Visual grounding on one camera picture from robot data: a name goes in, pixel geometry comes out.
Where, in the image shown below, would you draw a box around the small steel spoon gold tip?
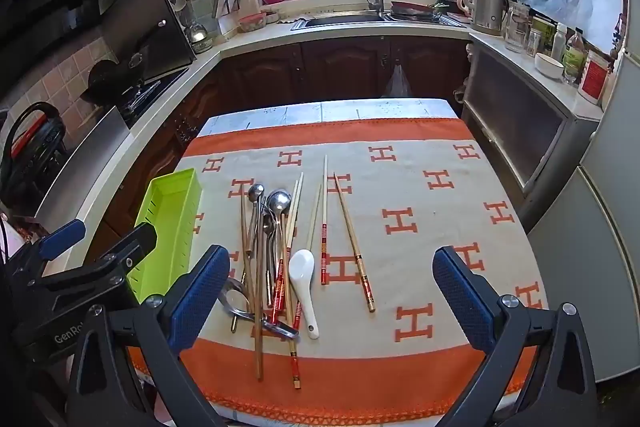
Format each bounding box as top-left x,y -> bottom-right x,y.
229,183 -> 266,334

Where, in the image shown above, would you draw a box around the small steel pot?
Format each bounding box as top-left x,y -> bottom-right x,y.
184,21 -> 213,54

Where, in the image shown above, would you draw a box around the dark wooden base cabinets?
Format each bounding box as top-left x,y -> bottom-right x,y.
100,34 -> 473,233

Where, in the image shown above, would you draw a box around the white ceramic spoon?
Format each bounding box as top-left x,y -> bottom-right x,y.
288,249 -> 321,340

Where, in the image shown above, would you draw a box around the white bowl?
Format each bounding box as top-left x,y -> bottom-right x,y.
534,52 -> 566,80

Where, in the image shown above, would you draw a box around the white jar red label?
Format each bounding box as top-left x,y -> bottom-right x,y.
580,49 -> 612,106

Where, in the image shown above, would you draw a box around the steel electric kettle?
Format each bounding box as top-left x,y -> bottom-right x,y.
457,0 -> 504,36

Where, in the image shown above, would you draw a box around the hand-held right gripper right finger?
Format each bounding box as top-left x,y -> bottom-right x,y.
432,245 -> 599,427

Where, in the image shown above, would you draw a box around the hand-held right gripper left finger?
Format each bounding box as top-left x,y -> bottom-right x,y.
67,244 -> 232,427

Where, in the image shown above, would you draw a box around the steel spoon gold handle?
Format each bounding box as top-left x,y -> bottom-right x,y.
260,209 -> 281,308

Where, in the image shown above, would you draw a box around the grey refrigerator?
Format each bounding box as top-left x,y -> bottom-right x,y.
525,49 -> 640,383

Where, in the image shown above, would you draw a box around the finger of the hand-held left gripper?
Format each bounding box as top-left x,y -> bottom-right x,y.
89,223 -> 159,280
37,219 -> 87,263

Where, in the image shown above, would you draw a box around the red pan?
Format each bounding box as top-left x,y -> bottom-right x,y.
390,0 -> 441,20

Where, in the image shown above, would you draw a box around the green plastic utensil tray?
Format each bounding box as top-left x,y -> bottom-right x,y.
125,168 -> 203,305

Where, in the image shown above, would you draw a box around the gas stove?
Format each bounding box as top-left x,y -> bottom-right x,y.
117,67 -> 193,128

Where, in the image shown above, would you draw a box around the white plastic bottle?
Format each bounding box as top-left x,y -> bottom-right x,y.
551,22 -> 569,60

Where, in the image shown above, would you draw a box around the clear bottle green label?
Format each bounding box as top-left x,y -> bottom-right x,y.
562,27 -> 586,86

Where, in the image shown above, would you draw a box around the hanging plastic bag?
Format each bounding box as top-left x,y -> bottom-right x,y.
382,62 -> 416,98

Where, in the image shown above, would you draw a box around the glass pitcher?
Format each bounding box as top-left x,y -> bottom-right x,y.
504,0 -> 532,54

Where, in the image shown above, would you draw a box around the steel spoon curved handle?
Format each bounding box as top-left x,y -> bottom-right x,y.
219,278 -> 253,324

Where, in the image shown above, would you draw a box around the grey cabinet glass door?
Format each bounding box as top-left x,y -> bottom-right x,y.
460,39 -> 601,208

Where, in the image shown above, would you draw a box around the black appliance with handle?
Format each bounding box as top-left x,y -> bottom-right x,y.
0,102 -> 68,208

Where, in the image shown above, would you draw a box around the steel sink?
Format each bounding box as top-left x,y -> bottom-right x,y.
291,11 -> 396,30

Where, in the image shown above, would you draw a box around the orange patterned blanket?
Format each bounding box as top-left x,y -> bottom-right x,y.
127,114 -> 548,413

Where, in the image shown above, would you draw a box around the pale chopstick red banded end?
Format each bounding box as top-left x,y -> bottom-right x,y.
320,154 -> 329,286
293,183 -> 323,333

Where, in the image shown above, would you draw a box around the steel fork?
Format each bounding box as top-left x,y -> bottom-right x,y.
255,227 -> 301,340

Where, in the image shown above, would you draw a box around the white kitchen countertop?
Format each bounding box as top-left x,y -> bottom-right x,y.
32,9 -> 608,238

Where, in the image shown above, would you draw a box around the pink bowl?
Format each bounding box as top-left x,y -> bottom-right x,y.
237,12 -> 267,33

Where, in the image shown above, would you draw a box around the steel side panel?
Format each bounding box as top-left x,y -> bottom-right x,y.
32,104 -> 133,233

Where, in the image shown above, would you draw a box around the steel stove splash guard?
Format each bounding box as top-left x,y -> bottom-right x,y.
102,0 -> 197,82

